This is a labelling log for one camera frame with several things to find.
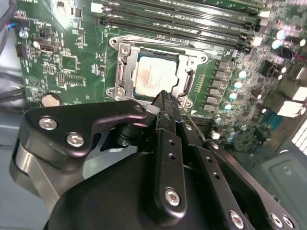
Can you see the metal socket cover frame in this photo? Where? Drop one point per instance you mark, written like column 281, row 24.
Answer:
column 129, row 81

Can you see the silver topped CPU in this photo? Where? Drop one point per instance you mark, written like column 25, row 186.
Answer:
column 156, row 72

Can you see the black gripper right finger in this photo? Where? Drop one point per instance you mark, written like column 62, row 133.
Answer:
column 213, row 167

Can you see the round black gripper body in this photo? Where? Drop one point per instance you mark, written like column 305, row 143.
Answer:
column 108, row 203

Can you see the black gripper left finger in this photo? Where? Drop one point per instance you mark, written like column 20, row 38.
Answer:
column 72, row 119

